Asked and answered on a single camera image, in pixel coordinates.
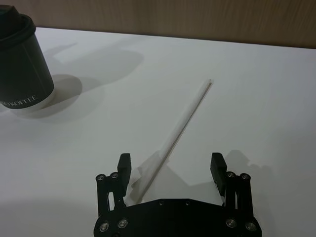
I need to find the white paper-wrapped straw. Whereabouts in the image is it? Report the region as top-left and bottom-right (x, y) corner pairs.
(125, 78), (215, 207)

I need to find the black plastic cup lid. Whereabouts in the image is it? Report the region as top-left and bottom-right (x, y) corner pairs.
(0, 0), (38, 42)

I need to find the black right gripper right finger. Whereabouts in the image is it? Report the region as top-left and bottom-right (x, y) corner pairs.
(209, 152), (255, 216)

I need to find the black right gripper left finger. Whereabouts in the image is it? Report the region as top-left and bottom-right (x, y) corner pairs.
(95, 153), (132, 216)

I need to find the black paper coffee cup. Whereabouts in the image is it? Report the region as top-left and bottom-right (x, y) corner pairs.
(0, 27), (55, 119)

